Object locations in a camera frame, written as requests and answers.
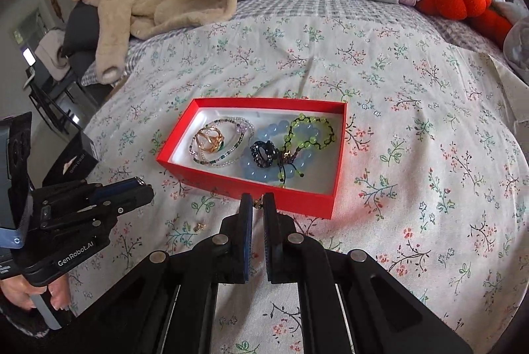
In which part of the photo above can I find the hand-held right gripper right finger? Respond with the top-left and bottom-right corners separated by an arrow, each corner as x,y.
263,193 -> 472,354

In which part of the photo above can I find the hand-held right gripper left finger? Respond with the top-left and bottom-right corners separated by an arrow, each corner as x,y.
72,193 -> 254,354

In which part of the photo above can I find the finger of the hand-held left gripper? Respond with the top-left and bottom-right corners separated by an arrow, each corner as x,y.
33,178 -> 145,210
41,185 -> 155,231

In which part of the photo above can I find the red cardboard box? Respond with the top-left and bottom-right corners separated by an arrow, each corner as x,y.
156,98 -> 348,220

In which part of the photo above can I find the multicolour crystal bead bracelet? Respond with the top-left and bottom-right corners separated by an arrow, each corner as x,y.
191,123 -> 246,170

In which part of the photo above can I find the black rhinestone ring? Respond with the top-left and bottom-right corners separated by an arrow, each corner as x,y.
250,140 -> 280,169

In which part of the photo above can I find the gold ring with green stone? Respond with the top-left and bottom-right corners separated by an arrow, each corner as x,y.
195,126 -> 227,155

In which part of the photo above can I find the clear crystal bead bracelet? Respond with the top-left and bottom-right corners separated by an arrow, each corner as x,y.
190,118 -> 256,167

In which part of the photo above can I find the blue bead bracelet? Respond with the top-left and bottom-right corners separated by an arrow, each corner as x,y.
240,122 -> 315,183

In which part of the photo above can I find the green bead bracelet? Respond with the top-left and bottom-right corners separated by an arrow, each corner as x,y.
278,112 -> 337,188

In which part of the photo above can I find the person's left forearm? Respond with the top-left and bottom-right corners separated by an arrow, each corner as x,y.
0,294 -> 54,340

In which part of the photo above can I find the person's left hand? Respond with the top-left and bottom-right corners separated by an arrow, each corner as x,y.
0,275 -> 70,313

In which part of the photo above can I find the black cardboard box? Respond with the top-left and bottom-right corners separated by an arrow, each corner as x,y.
42,131 -> 99,186

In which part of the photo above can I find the black metal chair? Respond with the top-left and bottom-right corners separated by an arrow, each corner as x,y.
25,62 -> 89,134

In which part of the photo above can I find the light grey garment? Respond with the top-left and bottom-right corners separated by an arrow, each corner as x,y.
35,29 -> 69,81

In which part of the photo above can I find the dark grey cushion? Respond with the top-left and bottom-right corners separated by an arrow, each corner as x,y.
62,1 -> 102,70

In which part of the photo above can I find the orange pumpkin plush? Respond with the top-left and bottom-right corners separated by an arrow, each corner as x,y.
415,0 -> 515,48

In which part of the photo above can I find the grey crumpled cloth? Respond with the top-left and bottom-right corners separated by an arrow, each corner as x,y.
503,16 -> 529,81

